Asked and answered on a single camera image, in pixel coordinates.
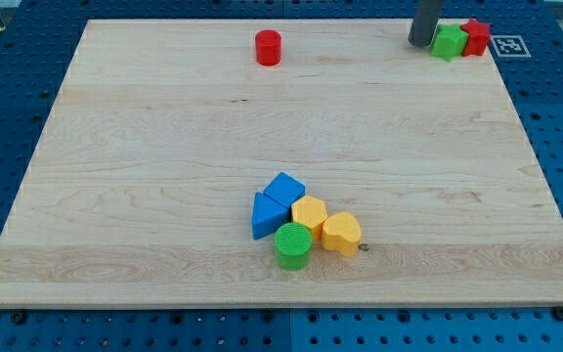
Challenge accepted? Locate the blue cube block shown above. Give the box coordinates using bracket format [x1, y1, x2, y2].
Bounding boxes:
[264, 172, 306, 208]

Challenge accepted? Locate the wooden board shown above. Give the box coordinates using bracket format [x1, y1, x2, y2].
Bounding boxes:
[0, 20, 563, 309]

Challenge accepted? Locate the red cylinder block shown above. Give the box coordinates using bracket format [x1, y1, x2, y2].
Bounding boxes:
[255, 29, 282, 66]

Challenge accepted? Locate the yellow heart block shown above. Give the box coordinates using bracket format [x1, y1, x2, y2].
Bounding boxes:
[321, 212, 362, 257]

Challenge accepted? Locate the red star block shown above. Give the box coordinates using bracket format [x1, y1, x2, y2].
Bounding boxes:
[459, 19, 491, 57]

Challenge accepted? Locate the yellow hexagon block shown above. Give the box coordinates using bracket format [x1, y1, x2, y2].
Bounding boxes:
[291, 196, 328, 242]

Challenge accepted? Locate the blue triangle block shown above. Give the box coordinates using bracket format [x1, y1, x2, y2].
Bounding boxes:
[251, 193, 290, 241]

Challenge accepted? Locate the green star block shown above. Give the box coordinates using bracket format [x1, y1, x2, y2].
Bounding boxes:
[431, 24, 469, 62]

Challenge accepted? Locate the fiducial marker tag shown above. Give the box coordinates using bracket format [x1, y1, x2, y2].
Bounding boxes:
[491, 35, 531, 58]

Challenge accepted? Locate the green cylinder block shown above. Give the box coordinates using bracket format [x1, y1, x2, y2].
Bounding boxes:
[275, 222, 313, 271]

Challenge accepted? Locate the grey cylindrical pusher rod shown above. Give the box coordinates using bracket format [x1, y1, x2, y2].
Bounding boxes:
[408, 0, 446, 47]

